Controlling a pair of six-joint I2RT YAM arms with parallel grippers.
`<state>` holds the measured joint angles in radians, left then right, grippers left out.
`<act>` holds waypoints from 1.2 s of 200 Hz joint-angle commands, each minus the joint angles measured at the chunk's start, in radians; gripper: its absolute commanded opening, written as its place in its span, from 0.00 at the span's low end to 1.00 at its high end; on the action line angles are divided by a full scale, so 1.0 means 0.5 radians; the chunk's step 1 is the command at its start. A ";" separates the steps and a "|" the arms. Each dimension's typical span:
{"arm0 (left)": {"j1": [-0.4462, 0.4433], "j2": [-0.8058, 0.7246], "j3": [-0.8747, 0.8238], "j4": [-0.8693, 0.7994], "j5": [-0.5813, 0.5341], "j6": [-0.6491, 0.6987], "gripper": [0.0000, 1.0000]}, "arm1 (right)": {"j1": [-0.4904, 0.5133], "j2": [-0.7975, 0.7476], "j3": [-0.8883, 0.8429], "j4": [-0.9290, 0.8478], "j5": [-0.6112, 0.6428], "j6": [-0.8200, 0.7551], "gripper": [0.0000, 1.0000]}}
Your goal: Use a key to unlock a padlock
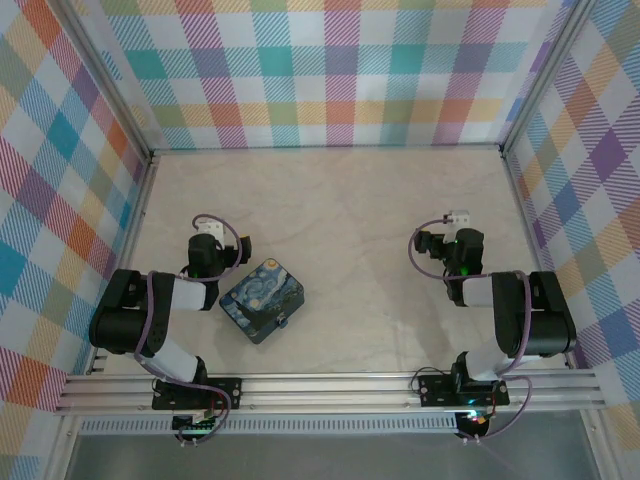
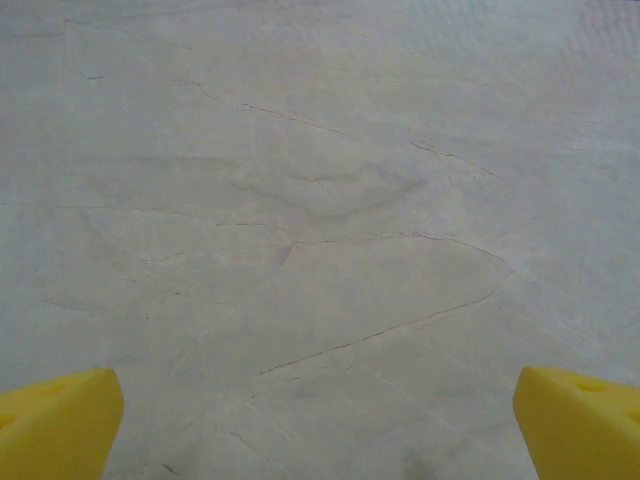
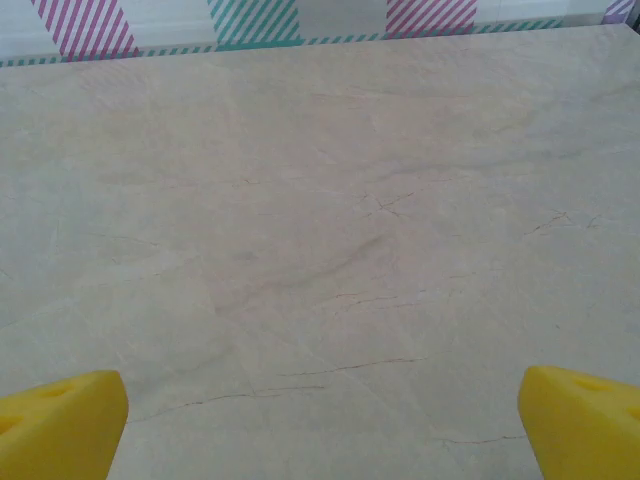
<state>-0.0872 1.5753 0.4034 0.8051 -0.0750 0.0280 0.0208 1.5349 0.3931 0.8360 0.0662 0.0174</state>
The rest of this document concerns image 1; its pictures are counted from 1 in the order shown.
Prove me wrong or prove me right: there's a starry night print tin box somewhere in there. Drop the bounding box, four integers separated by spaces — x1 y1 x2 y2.
218 257 307 346

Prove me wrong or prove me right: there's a grey metal plate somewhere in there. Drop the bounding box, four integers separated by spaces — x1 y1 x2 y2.
63 432 600 480

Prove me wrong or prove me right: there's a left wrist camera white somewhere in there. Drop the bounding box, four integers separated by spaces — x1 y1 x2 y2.
193 219 224 246

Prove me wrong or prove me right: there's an aluminium frame bar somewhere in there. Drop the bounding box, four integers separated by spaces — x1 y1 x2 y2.
499 149 577 370
85 153 160 375

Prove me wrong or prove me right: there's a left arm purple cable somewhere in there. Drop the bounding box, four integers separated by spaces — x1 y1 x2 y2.
134 213 245 446

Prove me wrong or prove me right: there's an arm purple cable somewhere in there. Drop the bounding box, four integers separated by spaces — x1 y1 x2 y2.
408 214 534 444
134 213 245 446

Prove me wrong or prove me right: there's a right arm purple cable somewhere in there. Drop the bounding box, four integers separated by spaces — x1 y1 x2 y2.
408 214 534 444

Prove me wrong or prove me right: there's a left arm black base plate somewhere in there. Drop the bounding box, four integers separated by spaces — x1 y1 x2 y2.
151 377 243 412

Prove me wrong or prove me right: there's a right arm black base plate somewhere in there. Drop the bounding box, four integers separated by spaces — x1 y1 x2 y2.
416 372 511 408

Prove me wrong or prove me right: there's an aluminium mounting rail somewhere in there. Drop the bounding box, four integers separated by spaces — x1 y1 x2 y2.
53 368 607 417

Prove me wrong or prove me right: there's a slotted grey cable duct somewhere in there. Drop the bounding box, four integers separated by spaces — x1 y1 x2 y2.
79 418 459 436

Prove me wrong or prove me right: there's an aluminium frame post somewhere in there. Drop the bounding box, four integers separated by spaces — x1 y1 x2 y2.
58 0 155 157
498 0 599 157

